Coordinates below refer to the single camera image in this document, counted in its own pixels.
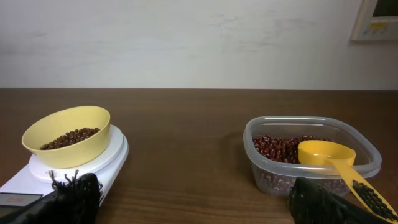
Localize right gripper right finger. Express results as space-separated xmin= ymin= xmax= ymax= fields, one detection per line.
xmin=288 ymin=177 xmax=392 ymax=224

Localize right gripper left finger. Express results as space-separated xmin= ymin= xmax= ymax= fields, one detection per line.
xmin=1 ymin=170 xmax=103 ymax=224

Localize yellow plastic measuring scoop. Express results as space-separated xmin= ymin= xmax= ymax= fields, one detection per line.
xmin=298 ymin=140 xmax=397 ymax=223

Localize white digital kitchen scale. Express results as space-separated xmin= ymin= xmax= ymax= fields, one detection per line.
xmin=1 ymin=125 xmax=129 ymax=216

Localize pale yellow plastic bowl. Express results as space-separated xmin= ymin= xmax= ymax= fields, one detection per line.
xmin=22 ymin=106 xmax=111 ymax=169

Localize red adzuki beans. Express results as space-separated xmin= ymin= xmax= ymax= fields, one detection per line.
xmin=40 ymin=128 xmax=100 ymax=150

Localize clear plastic food container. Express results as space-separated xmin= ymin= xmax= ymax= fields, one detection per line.
xmin=243 ymin=116 xmax=382 ymax=196

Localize beige wall control panel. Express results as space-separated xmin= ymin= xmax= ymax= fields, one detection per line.
xmin=351 ymin=0 xmax=398 ymax=41

